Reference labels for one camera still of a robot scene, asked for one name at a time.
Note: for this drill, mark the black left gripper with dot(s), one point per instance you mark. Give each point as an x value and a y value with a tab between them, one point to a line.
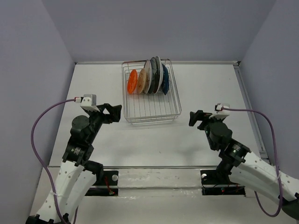
115	112

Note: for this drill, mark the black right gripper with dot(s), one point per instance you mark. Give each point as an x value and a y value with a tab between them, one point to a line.
200	115

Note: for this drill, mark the small beige plate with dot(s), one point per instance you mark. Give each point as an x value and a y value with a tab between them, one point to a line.
142	78

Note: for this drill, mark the dark blue leaf-shaped plate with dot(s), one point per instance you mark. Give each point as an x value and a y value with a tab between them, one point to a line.
165	82

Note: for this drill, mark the white plate with orange sunburst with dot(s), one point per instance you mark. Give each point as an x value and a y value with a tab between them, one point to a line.
148	70

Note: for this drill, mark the teal plate with white blossoms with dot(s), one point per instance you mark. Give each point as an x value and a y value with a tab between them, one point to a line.
155	83

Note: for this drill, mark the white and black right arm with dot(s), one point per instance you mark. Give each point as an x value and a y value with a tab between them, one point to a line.
241	165

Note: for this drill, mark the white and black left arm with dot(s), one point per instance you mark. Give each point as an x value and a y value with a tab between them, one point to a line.
77	172

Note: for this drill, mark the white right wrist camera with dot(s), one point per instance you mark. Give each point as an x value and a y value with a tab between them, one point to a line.
221	111

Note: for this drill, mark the silver wire dish rack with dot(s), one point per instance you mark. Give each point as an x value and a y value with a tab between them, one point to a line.
149	109

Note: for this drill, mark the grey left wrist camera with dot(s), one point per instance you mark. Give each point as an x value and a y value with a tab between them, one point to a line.
87	102

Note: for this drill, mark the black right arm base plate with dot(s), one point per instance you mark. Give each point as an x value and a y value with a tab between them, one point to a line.
215	184

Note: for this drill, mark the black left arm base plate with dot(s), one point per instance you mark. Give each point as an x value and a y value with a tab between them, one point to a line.
106	186

